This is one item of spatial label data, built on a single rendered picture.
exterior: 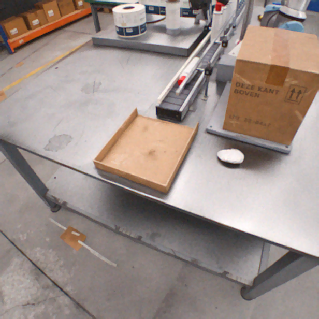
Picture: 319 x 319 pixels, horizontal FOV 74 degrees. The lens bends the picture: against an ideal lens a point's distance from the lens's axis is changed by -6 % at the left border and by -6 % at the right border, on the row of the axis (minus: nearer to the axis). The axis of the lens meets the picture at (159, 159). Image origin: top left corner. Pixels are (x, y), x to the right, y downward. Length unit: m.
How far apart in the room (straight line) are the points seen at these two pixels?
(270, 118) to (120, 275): 1.16
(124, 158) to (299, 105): 0.57
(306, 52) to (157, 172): 0.59
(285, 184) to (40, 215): 1.57
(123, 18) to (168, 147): 0.97
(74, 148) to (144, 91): 0.42
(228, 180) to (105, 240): 1.03
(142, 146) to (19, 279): 1.22
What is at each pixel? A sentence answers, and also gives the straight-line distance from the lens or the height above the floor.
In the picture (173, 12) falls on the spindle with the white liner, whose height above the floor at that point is 1.01.
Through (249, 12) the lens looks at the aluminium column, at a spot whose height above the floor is 1.02.
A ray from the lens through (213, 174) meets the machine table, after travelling 0.73.
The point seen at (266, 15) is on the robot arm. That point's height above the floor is 1.08.
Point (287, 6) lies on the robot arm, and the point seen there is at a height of 1.15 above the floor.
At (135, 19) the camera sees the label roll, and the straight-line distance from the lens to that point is 1.54.
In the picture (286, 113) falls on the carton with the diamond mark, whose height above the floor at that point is 0.98.
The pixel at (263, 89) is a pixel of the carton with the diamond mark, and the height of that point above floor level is 1.04.
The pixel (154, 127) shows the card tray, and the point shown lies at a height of 0.83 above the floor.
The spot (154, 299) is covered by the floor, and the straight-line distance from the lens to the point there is 1.42.
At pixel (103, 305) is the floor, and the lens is 1.47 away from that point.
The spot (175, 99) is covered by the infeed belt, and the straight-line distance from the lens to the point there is 0.92.
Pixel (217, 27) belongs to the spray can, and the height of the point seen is 0.97.
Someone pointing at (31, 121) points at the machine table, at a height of 0.83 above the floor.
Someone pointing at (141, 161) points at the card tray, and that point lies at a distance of 0.75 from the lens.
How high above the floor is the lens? 1.41
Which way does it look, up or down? 50 degrees down
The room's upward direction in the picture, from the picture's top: 4 degrees counter-clockwise
